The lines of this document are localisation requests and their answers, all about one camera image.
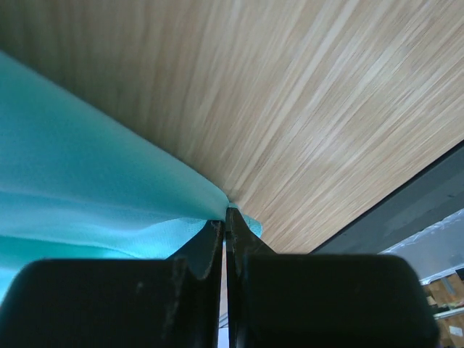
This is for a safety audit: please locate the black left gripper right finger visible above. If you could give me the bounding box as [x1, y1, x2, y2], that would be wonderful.
[225, 208, 439, 347]

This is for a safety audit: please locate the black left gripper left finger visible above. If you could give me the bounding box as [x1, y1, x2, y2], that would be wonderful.
[1, 221, 223, 347]

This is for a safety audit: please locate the teal t shirt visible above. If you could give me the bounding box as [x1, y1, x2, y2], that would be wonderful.
[0, 50, 263, 287]

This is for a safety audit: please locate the aluminium frame rail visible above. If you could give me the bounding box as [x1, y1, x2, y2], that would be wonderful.
[312, 142, 463, 254]

